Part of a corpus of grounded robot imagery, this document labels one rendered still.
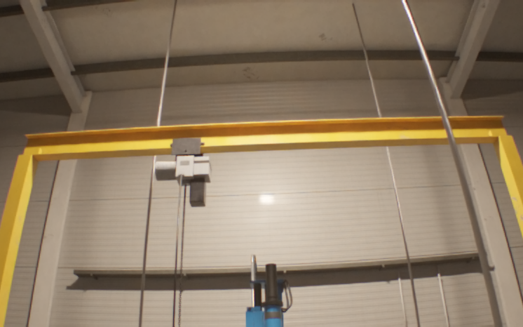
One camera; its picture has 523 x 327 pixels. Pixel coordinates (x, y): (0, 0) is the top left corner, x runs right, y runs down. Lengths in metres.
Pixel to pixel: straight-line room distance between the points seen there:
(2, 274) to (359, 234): 4.74
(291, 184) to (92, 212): 3.24
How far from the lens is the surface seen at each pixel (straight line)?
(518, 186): 4.64
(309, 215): 6.51
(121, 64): 7.76
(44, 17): 7.41
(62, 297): 6.84
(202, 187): 4.01
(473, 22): 7.70
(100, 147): 4.63
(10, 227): 4.55
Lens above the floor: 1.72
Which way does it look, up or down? 30 degrees up
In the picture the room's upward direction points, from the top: 2 degrees counter-clockwise
